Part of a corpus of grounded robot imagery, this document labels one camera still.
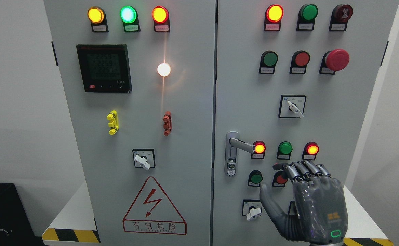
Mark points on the silver door handle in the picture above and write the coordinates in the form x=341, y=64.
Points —
x=233, y=143

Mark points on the green indicator middle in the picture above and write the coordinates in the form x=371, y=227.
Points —
x=284, y=151

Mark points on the red terminal connector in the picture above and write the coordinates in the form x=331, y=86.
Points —
x=167, y=123

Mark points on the black knob selector switch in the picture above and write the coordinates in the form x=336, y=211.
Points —
x=292, y=208

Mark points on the grey right cabinet door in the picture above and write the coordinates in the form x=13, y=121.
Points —
x=249, y=102

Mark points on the lit red indicator middle left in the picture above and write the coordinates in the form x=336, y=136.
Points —
x=259, y=151

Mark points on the red emergency stop button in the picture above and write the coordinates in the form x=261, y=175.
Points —
x=333, y=61

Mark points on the green indicator top right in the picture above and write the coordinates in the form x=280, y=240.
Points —
x=306, y=17

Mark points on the white base platform hazard stripes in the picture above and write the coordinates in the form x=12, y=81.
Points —
x=75, y=225

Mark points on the red push button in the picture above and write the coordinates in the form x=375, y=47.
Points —
x=280, y=179
x=299, y=62

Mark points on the green push button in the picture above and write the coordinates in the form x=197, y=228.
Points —
x=255, y=178
x=268, y=62

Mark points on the black box lower left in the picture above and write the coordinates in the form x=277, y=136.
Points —
x=15, y=229

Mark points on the grey left cabinet door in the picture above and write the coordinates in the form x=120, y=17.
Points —
x=183, y=159

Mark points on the dark red buzzer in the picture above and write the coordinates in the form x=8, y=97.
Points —
x=340, y=16

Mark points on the left door rotary switch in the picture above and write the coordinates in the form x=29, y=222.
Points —
x=144, y=158

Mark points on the grey cabinet door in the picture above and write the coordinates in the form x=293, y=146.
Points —
x=249, y=102
x=183, y=159

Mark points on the red lightning warning sticker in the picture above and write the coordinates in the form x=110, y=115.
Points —
x=152, y=211

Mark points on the green push button upper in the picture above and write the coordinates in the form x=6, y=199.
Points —
x=268, y=62

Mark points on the yellow terminal connector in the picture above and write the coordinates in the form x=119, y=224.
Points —
x=113, y=124

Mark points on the upper right rotary switch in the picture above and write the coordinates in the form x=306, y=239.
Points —
x=292, y=106

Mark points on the green push button lower left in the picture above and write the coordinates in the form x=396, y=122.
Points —
x=255, y=178

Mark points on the red push button lower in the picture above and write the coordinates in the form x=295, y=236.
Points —
x=280, y=179

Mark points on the lower white rotary switch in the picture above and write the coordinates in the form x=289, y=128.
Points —
x=251, y=209

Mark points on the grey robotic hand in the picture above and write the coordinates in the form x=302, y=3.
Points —
x=321, y=215

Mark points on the red-yellow indicator light left door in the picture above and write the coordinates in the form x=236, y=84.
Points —
x=161, y=19

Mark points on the black digital power meter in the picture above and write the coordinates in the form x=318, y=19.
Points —
x=104, y=68

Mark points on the red push button upper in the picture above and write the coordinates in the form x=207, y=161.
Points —
x=299, y=62

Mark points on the yellow indicator light top left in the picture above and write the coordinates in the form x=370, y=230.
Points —
x=98, y=19

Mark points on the lit red indicator top right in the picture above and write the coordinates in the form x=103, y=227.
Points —
x=273, y=18

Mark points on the lit red indicator middle right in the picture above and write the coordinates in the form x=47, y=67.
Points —
x=310, y=151

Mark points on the white lit indicator light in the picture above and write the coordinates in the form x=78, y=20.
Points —
x=163, y=69

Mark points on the green lit indicator light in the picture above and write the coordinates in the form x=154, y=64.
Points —
x=129, y=17

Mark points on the lit red indicator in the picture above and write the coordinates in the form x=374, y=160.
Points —
x=273, y=18
x=259, y=151
x=310, y=151

